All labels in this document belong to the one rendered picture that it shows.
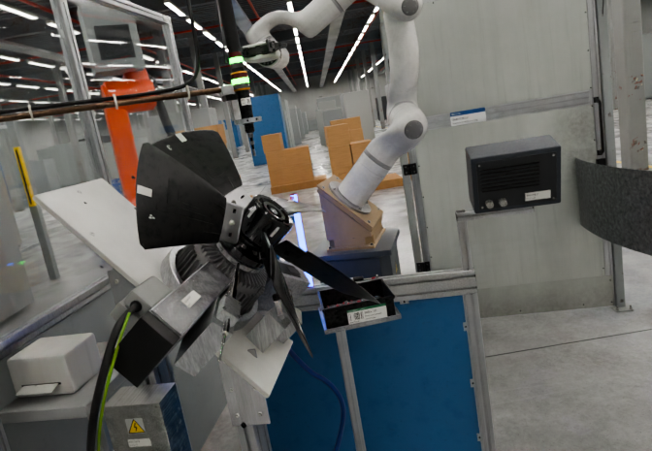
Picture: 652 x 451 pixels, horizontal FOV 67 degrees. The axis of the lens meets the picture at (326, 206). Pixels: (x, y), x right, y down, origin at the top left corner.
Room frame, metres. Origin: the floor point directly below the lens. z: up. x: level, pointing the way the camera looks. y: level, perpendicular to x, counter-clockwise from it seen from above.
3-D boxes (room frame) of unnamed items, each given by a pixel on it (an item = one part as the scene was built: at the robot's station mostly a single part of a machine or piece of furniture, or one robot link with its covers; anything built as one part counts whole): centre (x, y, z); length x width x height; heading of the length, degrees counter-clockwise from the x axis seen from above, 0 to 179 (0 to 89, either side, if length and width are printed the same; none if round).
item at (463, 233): (1.56, -0.42, 0.96); 0.03 x 0.03 x 0.20; 80
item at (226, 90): (1.29, 0.17, 1.49); 0.09 x 0.07 x 0.10; 115
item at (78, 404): (1.27, 0.72, 0.85); 0.36 x 0.24 x 0.03; 170
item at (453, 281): (1.63, 0.00, 0.82); 0.90 x 0.04 x 0.08; 80
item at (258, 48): (1.58, 0.11, 1.65); 0.11 x 0.10 x 0.07; 170
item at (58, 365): (1.21, 0.76, 0.92); 0.17 x 0.16 x 0.11; 80
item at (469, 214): (1.54, -0.53, 1.04); 0.24 x 0.03 x 0.03; 80
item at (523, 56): (2.90, -1.09, 1.10); 1.21 x 0.06 x 2.20; 80
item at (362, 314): (1.46, -0.04, 0.85); 0.22 x 0.17 x 0.07; 94
